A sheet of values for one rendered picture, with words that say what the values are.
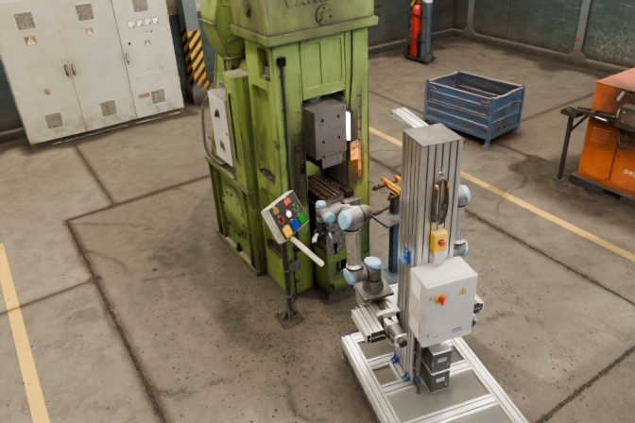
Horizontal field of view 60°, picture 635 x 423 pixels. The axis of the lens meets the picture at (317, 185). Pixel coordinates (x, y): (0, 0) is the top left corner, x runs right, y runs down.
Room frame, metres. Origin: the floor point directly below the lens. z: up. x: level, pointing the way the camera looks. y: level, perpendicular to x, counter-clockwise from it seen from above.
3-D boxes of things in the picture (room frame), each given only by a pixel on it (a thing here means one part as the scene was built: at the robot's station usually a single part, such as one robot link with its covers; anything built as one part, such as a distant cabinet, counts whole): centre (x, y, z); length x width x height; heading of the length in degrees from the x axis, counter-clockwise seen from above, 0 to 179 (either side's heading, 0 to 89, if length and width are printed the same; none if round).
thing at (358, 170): (4.46, -0.26, 1.15); 0.44 x 0.26 x 2.30; 32
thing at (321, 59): (4.28, 0.02, 2.06); 0.44 x 0.41 x 0.47; 32
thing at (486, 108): (7.45, -2.31, 0.36); 1.20 x 0.80 x 0.72; 38
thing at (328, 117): (4.16, -0.05, 1.57); 0.42 x 0.39 x 0.40; 32
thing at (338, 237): (4.17, -0.06, 0.69); 0.56 x 0.38 x 0.45; 32
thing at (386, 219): (4.14, -0.68, 0.67); 0.40 x 0.30 x 0.02; 120
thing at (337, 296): (3.91, -0.15, 0.01); 0.58 x 0.39 x 0.01; 122
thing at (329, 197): (4.13, -0.02, 0.96); 0.42 x 0.20 x 0.09; 32
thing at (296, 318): (3.59, 0.30, 0.05); 0.22 x 0.22 x 0.09; 32
